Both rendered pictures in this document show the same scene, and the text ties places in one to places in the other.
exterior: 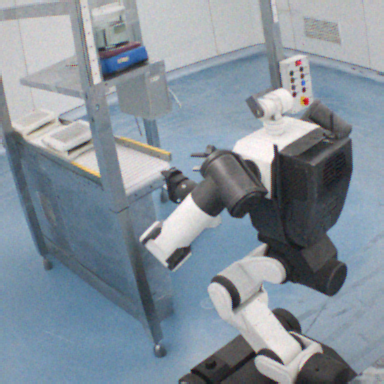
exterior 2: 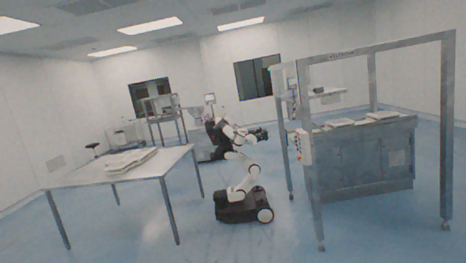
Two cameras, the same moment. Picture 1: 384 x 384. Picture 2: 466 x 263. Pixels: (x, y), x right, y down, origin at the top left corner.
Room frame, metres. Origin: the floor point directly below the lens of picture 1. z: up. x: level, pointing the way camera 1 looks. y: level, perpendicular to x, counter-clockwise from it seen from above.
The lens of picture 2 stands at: (3.14, -2.39, 1.64)
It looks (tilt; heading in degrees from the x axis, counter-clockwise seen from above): 13 degrees down; 129
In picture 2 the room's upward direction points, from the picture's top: 11 degrees counter-clockwise
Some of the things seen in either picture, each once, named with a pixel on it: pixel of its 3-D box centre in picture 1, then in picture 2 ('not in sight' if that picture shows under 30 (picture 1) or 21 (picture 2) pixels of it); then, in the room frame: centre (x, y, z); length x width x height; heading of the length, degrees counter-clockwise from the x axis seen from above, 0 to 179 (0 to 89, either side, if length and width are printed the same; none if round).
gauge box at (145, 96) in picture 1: (141, 89); (298, 109); (2.12, 0.13, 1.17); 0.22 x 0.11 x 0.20; 38
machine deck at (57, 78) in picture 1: (84, 72); (311, 95); (2.20, 0.36, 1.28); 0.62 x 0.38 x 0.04; 38
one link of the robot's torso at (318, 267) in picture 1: (305, 258); (221, 152); (1.33, -0.31, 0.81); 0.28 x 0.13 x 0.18; 38
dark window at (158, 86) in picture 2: not in sight; (151, 98); (-3.47, 2.47, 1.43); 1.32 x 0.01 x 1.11; 32
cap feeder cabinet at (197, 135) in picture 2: not in sight; (207, 141); (-0.45, 1.36, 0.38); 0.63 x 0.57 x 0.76; 32
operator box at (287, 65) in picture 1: (296, 83); (303, 146); (2.41, -0.57, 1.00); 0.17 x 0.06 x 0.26; 128
